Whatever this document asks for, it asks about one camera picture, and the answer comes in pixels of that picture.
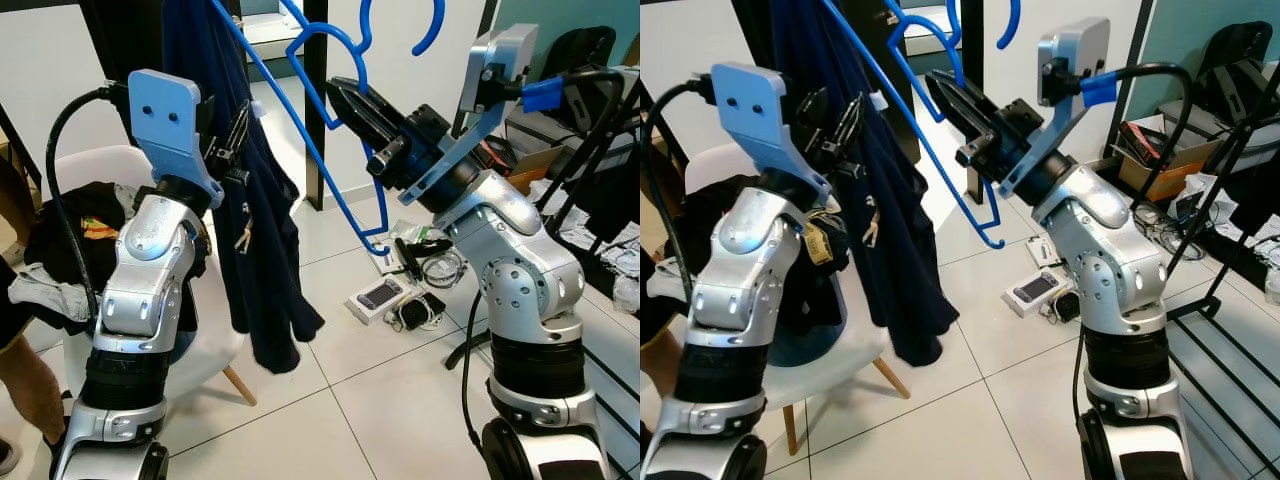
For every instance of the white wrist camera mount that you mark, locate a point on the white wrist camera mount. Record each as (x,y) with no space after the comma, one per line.
(755,105)
(1075,50)
(165,115)
(500,60)

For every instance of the navy printed t-shirt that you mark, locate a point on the navy printed t-shirt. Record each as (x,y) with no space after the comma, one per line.
(260,280)
(900,270)

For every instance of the black wall trim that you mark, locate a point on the black wall trim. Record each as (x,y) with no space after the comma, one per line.
(1140,45)
(488,20)

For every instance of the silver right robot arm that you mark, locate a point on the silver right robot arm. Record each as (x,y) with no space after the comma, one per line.
(520,270)
(1110,260)

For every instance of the grey white garment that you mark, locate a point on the grey white garment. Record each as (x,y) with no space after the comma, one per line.
(45,295)
(660,280)

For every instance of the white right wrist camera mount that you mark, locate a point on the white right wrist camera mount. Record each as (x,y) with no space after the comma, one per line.
(500,60)
(1075,50)

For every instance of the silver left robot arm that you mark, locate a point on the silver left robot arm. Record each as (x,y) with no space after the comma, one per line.
(140,260)
(740,280)

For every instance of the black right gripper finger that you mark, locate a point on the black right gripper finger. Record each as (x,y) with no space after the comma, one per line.
(968,118)
(368,127)
(968,92)
(370,103)

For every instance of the blue plastic hanger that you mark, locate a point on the blue plastic hanger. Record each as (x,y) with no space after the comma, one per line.
(438,28)
(1012,25)

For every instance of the white box with handheld console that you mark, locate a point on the white box with handheld console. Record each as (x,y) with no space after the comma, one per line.
(1032,290)
(375,297)

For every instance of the grey hard case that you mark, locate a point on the grey hard case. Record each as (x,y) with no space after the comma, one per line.
(550,125)
(1255,112)

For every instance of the black door frame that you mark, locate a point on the black door frame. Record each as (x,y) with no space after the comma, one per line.
(973,55)
(315,170)

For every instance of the green white packet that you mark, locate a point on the green white packet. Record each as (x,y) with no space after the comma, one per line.
(425,237)

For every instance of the red black flat box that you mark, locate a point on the red black flat box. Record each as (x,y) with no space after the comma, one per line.
(498,155)
(1145,140)

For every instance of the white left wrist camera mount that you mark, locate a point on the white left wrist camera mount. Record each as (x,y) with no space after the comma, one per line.
(755,105)
(165,115)

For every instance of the black metal clothes rack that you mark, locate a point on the black metal clothes rack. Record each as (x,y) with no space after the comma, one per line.
(467,357)
(1195,308)

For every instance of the black backpack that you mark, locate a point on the black backpack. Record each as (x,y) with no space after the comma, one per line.
(1240,60)
(585,55)

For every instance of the black handheld tool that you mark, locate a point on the black handheld tool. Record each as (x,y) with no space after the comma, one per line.
(410,258)

